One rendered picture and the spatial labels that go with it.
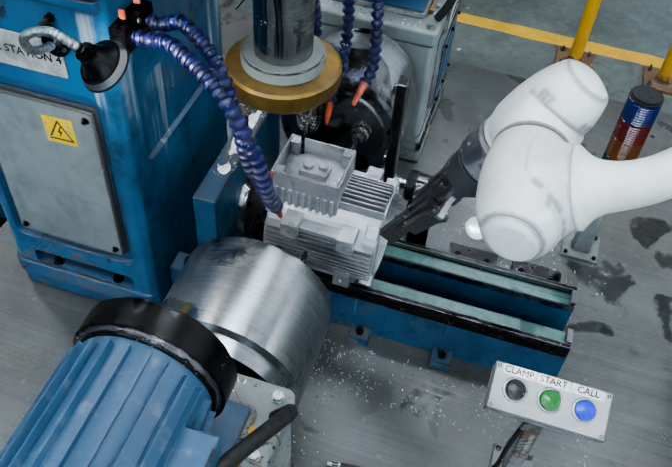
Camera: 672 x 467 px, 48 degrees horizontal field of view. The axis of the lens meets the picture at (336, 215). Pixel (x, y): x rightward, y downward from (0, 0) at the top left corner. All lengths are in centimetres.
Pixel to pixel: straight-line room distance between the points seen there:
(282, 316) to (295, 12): 43
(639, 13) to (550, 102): 328
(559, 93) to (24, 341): 105
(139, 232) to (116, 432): 60
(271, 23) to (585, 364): 88
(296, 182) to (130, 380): 58
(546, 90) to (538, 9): 309
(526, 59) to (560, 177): 282
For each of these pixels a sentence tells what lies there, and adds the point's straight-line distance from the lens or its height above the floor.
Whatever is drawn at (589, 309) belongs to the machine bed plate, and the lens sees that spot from 164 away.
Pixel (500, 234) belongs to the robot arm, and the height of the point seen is 139.
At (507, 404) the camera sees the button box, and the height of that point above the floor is 105.
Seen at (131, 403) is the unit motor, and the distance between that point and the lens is 79.
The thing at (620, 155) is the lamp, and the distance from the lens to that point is 152.
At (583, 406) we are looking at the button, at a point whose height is 107.
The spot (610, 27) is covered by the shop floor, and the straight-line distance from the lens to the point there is 409.
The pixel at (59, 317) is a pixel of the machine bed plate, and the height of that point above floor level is 80.
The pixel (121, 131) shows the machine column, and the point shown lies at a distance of 117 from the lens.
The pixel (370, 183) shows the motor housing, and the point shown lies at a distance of 133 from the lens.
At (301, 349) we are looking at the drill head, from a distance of 111.
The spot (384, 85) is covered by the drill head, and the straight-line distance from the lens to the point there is 148.
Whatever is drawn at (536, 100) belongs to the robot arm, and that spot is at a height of 144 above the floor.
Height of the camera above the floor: 203
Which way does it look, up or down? 47 degrees down
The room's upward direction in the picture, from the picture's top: 5 degrees clockwise
